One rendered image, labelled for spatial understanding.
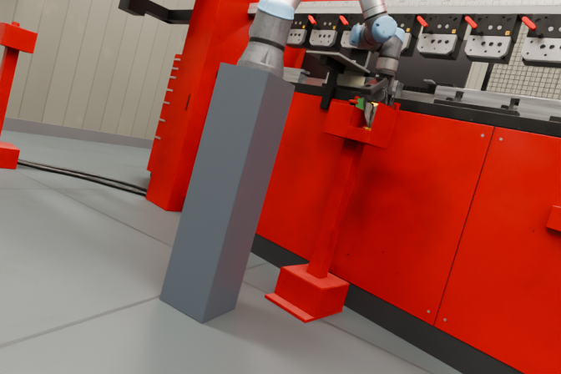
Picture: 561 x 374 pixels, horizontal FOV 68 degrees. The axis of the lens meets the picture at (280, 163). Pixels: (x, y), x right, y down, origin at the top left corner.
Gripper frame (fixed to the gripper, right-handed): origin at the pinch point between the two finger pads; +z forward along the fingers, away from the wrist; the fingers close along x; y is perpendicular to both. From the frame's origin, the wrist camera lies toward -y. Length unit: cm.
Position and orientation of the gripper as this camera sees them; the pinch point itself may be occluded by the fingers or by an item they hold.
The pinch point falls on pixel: (369, 124)
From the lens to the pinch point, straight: 156.6
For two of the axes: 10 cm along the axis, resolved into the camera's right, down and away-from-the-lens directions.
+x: -7.3, -2.4, 6.4
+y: 6.5, 0.4, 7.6
